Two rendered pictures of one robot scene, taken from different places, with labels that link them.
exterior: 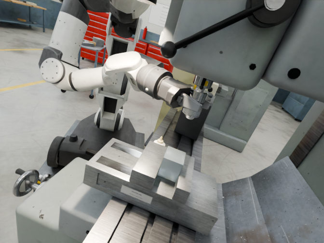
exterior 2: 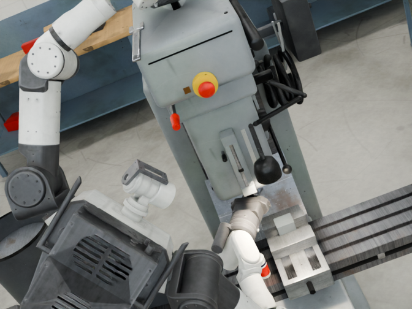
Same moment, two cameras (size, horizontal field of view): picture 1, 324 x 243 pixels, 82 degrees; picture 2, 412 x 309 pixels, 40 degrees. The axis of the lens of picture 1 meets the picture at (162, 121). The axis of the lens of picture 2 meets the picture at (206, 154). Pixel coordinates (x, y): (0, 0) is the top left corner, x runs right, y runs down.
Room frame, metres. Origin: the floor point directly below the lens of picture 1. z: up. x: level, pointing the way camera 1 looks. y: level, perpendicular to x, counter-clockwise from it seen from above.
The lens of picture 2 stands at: (0.60, 1.40, 2.32)
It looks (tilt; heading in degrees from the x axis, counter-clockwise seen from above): 31 degrees down; 268
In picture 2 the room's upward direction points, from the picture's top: 24 degrees counter-clockwise
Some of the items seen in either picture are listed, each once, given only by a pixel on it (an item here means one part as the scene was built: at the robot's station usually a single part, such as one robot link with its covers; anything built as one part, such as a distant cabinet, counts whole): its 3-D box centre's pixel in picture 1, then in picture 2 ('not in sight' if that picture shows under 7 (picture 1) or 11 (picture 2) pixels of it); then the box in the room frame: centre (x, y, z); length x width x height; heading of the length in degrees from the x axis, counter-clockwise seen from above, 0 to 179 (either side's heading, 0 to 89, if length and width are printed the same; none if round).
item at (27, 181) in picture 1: (33, 185); not in sight; (0.53, 0.43, 0.66); 0.16 x 0.12 x 0.12; 83
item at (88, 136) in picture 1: (107, 129); not in sight; (1.23, 0.38, 0.59); 0.64 x 0.52 x 0.33; 12
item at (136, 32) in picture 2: not in sight; (136, 41); (0.60, 0.07, 1.89); 0.24 x 0.04 x 0.01; 82
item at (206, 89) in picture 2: not in sight; (206, 88); (0.50, 0.18, 1.76); 0.04 x 0.03 x 0.04; 173
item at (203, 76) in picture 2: not in sight; (205, 84); (0.50, 0.16, 1.76); 0.06 x 0.02 x 0.06; 173
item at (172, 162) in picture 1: (171, 163); (286, 227); (0.41, -0.06, 1.07); 0.06 x 0.05 x 0.06; 174
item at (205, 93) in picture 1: (199, 91); not in sight; (0.47, -0.07, 1.26); 0.05 x 0.05 x 0.01
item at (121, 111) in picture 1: (110, 117); not in sight; (1.26, 0.39, 0.68); 0.21 x 0.20 x 0.13; 12
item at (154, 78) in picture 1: (168, 89); (246, 217); (0.52, 0.01, 1.23); 0.13 x 0.12 x 0.10; 148
